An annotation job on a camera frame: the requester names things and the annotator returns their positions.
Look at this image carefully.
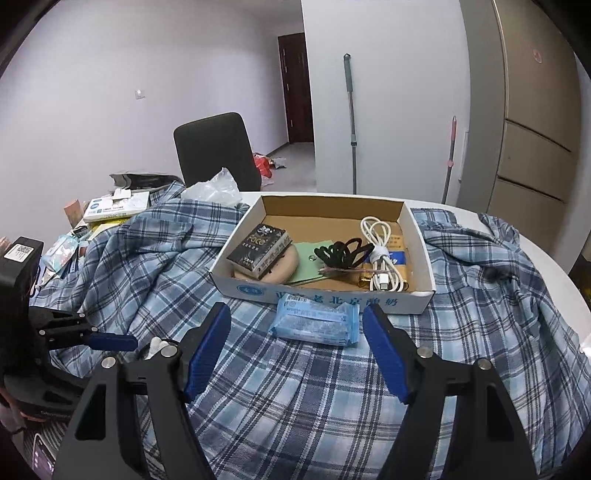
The pastel wet wipes pack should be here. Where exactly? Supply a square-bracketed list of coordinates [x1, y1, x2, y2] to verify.
[41, 233, 83, 274]

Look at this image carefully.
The dark office chair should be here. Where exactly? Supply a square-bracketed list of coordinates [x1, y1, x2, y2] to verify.
[174, 112, 262, 192]

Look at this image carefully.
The green fabric pouch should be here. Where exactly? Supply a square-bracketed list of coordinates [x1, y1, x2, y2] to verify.
[284, 239, 338, 286]

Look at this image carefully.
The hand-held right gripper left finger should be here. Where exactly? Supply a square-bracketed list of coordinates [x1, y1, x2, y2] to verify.
[53, 302, 232, 480]

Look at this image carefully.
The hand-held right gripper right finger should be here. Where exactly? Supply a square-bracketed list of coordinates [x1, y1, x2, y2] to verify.
[362, 303, 539, 480]

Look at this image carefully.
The pink mop handle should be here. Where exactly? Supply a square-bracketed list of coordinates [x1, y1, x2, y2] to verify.
[441, 115, 458, 205]

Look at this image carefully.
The dark wooden door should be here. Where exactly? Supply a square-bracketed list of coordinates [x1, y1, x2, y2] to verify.
[277, 32, 315, 145]

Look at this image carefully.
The pink lidded toothpick jar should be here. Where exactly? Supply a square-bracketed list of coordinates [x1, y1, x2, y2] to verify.
[64, 198, 90, 228]

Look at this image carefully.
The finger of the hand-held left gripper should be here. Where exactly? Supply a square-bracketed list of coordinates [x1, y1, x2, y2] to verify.
[7, 373, 92, 406]
[28, 308, 139, 352]

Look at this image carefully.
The cardboard box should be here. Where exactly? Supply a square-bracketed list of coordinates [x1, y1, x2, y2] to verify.
[210, 195, 437, 315]

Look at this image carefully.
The white cable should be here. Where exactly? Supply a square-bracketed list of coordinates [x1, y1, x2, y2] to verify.
[360, 217, 409, 292]

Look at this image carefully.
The round beige case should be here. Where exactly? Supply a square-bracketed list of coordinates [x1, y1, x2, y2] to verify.
[233, 244, 298, 284]

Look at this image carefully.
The person's left forearm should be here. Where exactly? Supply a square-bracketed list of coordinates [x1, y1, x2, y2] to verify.
[0, 385, 26, 435]

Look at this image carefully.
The white tissue pack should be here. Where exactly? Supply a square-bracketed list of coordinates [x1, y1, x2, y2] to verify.
[83, 187, 151, 222]

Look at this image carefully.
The gold refrigerator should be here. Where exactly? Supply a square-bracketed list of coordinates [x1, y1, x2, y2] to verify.
[459, 0, 583, 227]

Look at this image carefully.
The black hair tie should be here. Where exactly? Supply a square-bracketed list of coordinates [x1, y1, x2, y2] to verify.
[314, 237, 376, 273]

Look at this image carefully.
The gold and blue box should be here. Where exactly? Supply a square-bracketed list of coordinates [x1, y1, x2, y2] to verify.
[355, 233, 411, 291]

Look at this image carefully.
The blue plaid shirt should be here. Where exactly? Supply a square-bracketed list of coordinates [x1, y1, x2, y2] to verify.
[30, 181, 591, 480]

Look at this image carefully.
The blue tissue packet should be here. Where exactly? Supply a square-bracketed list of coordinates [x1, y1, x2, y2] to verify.
[269, 293, 361, 348]

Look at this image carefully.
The grey mop handle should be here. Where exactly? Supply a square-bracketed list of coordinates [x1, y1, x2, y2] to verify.
[342, 53, 360, 195]

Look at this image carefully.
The clear plastic bag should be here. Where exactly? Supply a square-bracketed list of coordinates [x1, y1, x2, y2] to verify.
[181, 167, 243, 206]

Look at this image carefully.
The small black box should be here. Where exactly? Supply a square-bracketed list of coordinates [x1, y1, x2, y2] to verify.
[226, 224, 294, 280]

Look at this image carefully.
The smartphone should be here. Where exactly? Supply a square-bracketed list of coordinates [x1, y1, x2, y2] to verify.
[27, 427, 62, 480]

